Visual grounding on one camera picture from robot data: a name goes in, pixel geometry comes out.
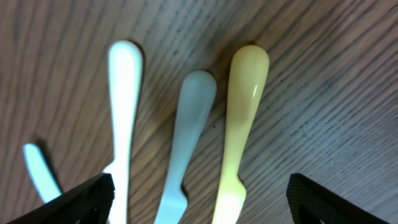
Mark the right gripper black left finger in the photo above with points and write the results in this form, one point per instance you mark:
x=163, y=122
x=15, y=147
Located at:
x=89, y=202

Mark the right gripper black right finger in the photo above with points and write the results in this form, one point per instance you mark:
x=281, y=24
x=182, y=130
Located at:
x=310, y=202

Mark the light blue plastic knife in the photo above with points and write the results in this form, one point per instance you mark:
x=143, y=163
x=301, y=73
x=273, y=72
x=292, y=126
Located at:
x=40, y=174

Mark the yellow plastic knife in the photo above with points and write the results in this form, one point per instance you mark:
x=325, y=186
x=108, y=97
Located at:
x=247, y=78

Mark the white plastic knife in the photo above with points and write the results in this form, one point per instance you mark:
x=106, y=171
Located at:
x=125, y=68

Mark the pale grey-blue plastic knife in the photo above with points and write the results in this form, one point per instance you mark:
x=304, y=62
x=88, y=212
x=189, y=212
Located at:
x=196, y=98

